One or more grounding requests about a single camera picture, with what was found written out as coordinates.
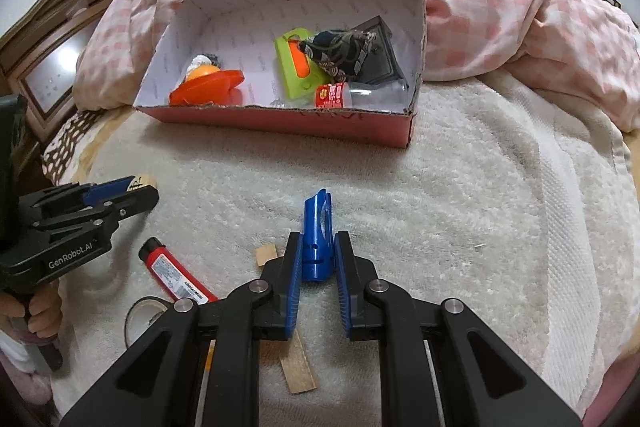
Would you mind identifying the wooden stick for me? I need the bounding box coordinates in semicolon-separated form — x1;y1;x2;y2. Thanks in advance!
280;332;320;394
127;173;159;194
255;244;278;268

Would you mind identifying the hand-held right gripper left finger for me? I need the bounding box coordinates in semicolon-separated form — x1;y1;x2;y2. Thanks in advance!
59;231;305;427

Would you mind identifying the pink checked quilt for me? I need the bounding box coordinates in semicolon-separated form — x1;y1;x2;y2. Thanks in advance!
75;0;640;132

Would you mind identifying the person's left forearm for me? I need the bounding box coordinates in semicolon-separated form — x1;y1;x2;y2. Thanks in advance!
0;332;53;427

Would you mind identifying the person's left hand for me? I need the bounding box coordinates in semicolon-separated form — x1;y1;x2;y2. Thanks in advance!
0;283;64;340

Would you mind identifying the dark patterned cloth pouch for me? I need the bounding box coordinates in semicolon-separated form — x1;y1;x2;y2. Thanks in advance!
297;29;377;84

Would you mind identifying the brown polka dot bed sheet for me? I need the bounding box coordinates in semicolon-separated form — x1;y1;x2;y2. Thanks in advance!
42;107;151;185

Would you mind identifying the dark wooden headboard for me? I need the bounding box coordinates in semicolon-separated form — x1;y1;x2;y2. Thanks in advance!
0;0;236;158

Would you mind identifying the clear bottle with red label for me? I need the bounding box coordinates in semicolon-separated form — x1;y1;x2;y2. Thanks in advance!
315;82;408;109

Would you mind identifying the orange ball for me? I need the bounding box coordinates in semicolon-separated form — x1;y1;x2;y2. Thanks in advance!
186;65;221;82

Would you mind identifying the green orange toy knife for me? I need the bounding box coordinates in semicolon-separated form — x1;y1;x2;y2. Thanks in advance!
274;27;335;100

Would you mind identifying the orange plastic disc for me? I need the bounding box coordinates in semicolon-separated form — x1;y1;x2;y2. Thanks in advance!
169;69;247;108

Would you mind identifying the red tube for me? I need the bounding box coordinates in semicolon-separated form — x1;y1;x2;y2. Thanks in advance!
139;237;220;304

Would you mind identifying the clear tape roll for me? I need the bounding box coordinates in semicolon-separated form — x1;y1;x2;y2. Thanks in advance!
124;296;173;348

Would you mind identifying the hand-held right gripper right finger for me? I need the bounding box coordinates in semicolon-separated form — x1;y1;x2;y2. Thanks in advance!
334;231;583;427

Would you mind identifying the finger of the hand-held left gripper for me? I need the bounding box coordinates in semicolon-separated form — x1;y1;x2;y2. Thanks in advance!
20;176;137;228
30;186;161;240

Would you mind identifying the blue plastic clip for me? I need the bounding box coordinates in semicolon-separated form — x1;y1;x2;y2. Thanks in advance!
301;188;335;282

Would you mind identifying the black square box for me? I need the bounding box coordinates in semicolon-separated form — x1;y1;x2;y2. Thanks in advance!
347;16;408;86

